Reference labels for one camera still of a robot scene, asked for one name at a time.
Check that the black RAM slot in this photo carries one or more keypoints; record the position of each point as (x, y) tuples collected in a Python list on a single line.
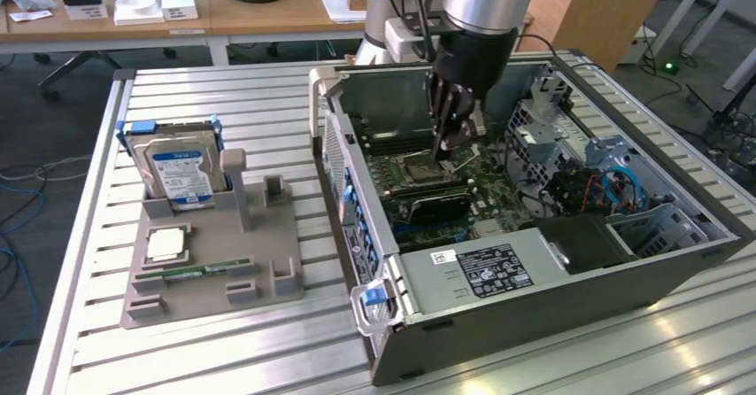
[(404, 149), (402, 140), (403, 145)]

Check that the white chipset heat sink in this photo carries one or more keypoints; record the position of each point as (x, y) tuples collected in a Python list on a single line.
[(490, 228)]

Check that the perforated metal drive cage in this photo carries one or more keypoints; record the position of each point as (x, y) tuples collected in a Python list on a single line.
[(550, 147)]

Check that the metal socket cover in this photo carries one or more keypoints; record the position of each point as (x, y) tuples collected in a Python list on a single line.
[(463, 162)]

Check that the white and red card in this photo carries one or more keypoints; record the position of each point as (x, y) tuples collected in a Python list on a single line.
[(30, 15)]

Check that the white box with black lid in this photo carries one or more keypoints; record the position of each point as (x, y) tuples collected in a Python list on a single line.
[(86, 12)]

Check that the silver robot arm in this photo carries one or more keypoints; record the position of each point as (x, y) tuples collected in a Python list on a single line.
[(490, 1)]

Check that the black chair base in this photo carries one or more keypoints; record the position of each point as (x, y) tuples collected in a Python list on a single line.
[(52, 94)]

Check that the green RAM stick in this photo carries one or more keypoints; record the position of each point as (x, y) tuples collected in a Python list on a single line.
[(426, 190), (192, 271)]

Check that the silver CPU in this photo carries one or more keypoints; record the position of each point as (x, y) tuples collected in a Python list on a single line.
[(166, 244)]

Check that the silver disk bay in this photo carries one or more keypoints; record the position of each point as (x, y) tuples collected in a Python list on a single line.
[(679, 231)]

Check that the hard disk with blue bracket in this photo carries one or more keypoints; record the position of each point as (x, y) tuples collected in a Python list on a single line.
[(178, 173)]

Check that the flat white box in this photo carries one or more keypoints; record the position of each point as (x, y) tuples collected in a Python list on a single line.
[(139, 19)]

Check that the CPU socket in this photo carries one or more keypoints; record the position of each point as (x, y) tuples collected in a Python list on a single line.
[(419, 171)]

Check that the black adapter with green light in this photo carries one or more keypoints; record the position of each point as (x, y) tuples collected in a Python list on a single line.
[(670, 66)]

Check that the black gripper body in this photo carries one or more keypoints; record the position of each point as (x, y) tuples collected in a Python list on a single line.
[(475, 60)]

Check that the white paper stack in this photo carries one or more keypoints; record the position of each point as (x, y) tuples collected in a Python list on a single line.
[(339, 7)]

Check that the black plastic shroud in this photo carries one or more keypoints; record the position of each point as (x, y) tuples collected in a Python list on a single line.
[(584, 244)]

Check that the white table frame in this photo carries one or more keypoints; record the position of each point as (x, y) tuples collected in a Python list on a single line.
[(682, 12)]

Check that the white box with red button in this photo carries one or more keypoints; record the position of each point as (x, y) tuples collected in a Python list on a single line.
[(638, 51)]

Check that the white tape roll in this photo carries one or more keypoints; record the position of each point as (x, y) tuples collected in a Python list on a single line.
[(120, 4)]

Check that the small white carton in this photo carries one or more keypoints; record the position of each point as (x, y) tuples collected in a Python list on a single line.
[(178, 10)]

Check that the grey power supply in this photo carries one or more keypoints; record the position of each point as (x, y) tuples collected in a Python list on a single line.
[(426, 280)]

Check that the graphics card with metal bracket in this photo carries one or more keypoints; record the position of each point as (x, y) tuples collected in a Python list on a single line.
[(440, 209)]

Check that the grey parts rack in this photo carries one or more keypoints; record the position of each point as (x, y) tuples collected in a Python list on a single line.
[(219, 235)]

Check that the wooden desk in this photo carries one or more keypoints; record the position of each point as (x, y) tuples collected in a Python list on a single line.
[(266, 18), (59, 29)]

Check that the open grey PC case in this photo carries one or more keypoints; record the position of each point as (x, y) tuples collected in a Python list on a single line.
[(531, 324)]

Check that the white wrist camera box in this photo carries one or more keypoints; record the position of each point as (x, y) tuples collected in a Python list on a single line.
[(402, 36)]

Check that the black tripod stand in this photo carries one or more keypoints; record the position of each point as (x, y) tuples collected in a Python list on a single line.
[(723, 115)]

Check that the wooden cabinet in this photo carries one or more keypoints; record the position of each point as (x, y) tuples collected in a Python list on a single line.
[(603, 14)]

